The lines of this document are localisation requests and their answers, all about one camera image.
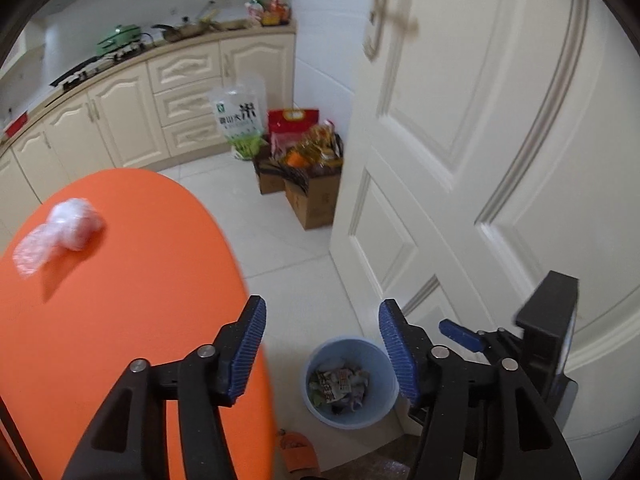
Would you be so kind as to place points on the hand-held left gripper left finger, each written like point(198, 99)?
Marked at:
point(247, 350)

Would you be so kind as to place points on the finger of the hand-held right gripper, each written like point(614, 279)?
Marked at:
point(457, 332)

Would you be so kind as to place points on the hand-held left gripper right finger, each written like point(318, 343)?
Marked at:
point(400, 355)

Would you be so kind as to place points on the heap of wrappers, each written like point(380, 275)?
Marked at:
point(340, 382)

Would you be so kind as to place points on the blue plastic bucket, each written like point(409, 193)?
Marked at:
point(325, 355)

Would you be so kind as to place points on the orange slipper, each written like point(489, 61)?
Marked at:
point(297, 455)

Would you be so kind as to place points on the round table with orange cover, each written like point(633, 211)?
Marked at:
point(125, 285)

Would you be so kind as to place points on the large cardboard box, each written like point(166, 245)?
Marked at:
point(315, 205)

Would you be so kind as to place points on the small cardboard box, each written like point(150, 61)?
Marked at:
point(270, 180)

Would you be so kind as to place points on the white panelled door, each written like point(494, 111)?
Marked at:
point(500, 135)

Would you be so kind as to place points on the pinkish clear plastic bag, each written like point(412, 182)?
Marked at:
point(70, 225)

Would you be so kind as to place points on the red gift bag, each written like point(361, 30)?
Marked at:
point(290, 125)

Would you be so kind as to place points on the white rice bag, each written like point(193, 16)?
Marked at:
point(240, 115)

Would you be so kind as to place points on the cream lower cabinets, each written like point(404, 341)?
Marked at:
point(125, 110)

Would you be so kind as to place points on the black gas stove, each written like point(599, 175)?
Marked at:
point(115, 60)

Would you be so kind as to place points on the red basin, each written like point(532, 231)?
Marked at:
point(16, 125)

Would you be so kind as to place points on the steel wok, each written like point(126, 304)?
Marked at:
point(180, 30)

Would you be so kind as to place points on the green electric pot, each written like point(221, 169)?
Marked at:
point(120, 37)

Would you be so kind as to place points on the group of condiment bottles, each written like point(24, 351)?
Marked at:
point(270, 7)

